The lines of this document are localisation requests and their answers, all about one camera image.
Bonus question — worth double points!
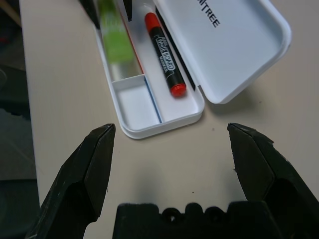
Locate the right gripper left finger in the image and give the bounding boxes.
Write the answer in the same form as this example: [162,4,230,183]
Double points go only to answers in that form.
[24,123,117,239]

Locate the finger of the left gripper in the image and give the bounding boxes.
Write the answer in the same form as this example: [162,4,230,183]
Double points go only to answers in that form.
[79,0,102,29]
[121,0,133,22]

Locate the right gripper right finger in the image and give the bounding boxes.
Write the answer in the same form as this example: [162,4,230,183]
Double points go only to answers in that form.
[227,122,319,239]

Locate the green white eraser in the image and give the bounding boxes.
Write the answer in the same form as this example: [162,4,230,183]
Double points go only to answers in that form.
[97,0,144,80]

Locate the red black whiteboard marker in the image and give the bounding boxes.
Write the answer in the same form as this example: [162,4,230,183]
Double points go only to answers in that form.
[144,11,187,98]

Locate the white plastic pencil case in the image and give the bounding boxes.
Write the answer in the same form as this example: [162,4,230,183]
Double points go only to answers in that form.
[96,0,292,139]

